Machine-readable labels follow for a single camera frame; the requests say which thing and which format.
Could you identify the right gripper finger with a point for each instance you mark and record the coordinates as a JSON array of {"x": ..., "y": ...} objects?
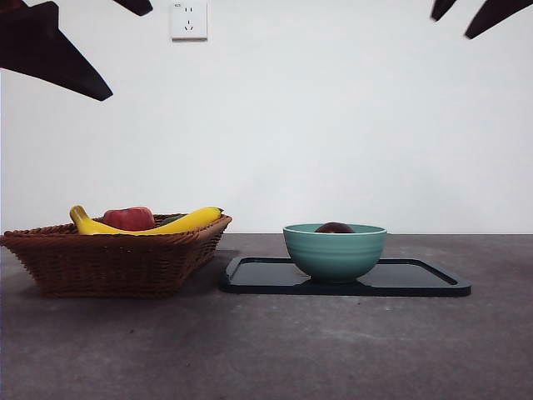
[
  {"x": 495, "y": 16},
  {"x": 443, "y": 8}
]

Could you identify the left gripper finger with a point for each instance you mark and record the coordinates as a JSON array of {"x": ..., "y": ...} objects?
[
  {"x": 37, "y": 50},
  {"x": 135, "y": 6}
]

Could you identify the dark red plum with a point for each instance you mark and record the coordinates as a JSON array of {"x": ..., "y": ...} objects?
[{"x": 335, "y": 228}]

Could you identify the teal ribbed bowl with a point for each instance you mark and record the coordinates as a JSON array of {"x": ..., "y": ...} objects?
[{"x": 335, "y": 258}]

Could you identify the red apple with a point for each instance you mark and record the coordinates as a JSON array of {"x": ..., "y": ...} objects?
[{"x": 125, "y": 216}]

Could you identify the green avocado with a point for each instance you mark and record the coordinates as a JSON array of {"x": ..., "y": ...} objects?
[{"x": 174, "y": 218}]

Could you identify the yellow banana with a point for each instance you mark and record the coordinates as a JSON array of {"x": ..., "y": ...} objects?
[{"x": 195, "y": 218}]

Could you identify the brown wicker basket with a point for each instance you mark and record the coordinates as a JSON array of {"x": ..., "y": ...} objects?
[{"x": 108, "y": 266}]

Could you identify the black rectangular tray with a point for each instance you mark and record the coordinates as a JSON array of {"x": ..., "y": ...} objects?
[{"x": 258, "y": 277}]

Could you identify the white wall socket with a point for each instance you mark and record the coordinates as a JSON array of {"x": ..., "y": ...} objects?
[{"x": 189, "y": 21}]

